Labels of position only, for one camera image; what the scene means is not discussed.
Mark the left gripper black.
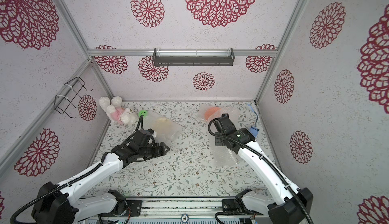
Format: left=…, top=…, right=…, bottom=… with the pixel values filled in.
left=139, top=141, right=171, bottom=161

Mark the clear bubble wrap sheet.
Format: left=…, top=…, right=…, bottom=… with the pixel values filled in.
left=208, top=120, right=238, bottom=167

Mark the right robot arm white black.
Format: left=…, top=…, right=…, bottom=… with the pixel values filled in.
left=208, top=114, right=314, bottom=224

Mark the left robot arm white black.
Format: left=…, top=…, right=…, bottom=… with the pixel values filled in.
left=10, top=117, right=170, bottom=224

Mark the yellow plate in bubble wrap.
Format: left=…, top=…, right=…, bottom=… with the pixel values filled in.
left=143, top=111, right=183, bottom=144

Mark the orange plate in bubble wrap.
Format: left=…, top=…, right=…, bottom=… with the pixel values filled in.
left=197, top=103, right=239, bottom=124

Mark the green round toy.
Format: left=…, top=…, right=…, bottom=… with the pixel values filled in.
left=138, top=110, right=148, bottom=118

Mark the white plush bunny pink dress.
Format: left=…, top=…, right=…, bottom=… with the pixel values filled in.
left=98, top=96, right=139, bottom=125

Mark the blue toy with cord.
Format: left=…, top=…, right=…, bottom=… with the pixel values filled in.
left=247, top=104, right=259, bottom=138

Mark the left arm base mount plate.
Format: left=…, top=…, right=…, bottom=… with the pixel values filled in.
left=122, top=199, right=142, bottom=217

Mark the aluminium front rail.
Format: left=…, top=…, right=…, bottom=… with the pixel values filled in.
left=53, top=196, right=310, bottom=220

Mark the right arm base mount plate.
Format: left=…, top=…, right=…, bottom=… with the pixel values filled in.
left=222, top=199, right=243, bottom=213

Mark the black wire wall basket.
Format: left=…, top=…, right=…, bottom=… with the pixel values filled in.
left=53, top=77, right=93, bottom=119

